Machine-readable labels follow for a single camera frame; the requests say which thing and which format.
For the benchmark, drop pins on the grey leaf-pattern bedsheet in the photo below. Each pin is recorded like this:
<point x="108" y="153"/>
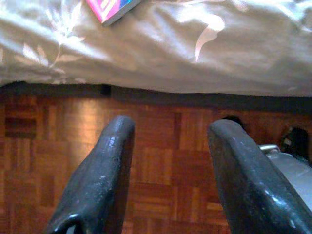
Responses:
<point x="158" y="48"/>

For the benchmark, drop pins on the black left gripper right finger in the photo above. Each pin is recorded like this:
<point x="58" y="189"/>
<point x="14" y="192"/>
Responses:
<point x="248" y="185"/>

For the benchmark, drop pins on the silver robot left leg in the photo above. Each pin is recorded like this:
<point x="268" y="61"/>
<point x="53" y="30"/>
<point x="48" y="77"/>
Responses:
<point x="292" y="168"/>

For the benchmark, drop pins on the black robot right foot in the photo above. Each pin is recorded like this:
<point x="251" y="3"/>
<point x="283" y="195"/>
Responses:
<point x="296" y="141"/>

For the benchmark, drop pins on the pink book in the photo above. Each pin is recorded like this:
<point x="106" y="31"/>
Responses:
<point x="107" y="9"/>

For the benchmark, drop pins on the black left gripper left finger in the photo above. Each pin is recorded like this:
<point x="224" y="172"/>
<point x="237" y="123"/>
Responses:
<point x="97" y="175"/>

